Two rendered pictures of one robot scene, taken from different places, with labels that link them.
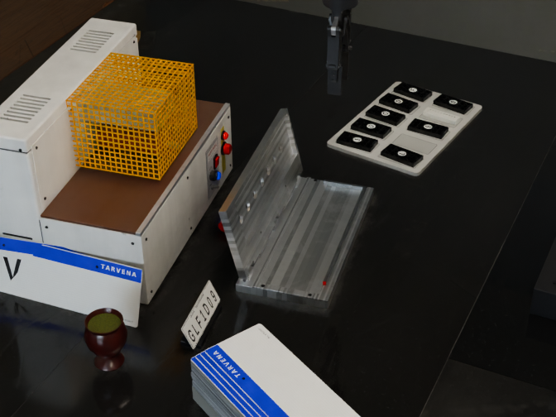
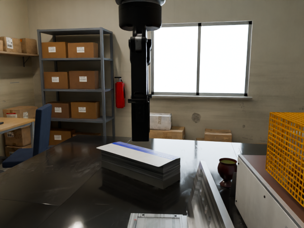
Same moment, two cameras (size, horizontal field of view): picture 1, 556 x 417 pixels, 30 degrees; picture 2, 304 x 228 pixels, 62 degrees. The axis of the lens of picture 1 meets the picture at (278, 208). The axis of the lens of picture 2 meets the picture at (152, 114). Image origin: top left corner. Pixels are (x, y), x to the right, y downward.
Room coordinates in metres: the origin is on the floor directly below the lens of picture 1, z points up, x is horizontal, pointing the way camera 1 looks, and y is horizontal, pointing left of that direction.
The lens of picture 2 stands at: (2.43, -0.23, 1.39)
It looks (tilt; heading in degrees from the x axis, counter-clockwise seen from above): 10 degrees down; 166
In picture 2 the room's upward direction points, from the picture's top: straight up
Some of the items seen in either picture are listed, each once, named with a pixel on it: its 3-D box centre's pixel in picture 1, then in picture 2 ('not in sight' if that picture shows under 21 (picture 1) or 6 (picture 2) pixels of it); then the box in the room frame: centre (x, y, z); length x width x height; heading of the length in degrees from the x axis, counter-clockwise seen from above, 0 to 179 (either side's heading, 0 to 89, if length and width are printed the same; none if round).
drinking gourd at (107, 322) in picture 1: (106, 341); (227, 173); (1.51, 0.34, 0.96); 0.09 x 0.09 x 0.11
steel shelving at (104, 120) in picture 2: not in sight; (78, 95); (-1.81, -0.36, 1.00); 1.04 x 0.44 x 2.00; 64
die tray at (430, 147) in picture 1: (406, 125); not in sight; (2.41, -0.35, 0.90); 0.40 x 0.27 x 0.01; 147
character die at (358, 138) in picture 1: (357, 141); not in sight; (2.31, -0.21, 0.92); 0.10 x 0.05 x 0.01; 62
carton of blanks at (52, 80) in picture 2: not in sight; (59, 80); (-1.96, -0.66, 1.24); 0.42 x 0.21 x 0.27; 64
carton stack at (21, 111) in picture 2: not in sight; (31, 130); (-1.96, -1.14, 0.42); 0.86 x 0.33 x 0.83; 154
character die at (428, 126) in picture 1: (428, 128); not in sight; (2.37, -0.40, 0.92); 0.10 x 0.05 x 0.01; 60
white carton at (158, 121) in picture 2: not in sight; (159, 121); (-1.27, 0.84, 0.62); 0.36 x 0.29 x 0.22; 64
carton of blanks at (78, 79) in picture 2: not in sight; (84, 79); (-1.77, -0.26, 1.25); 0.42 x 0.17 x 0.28; 66
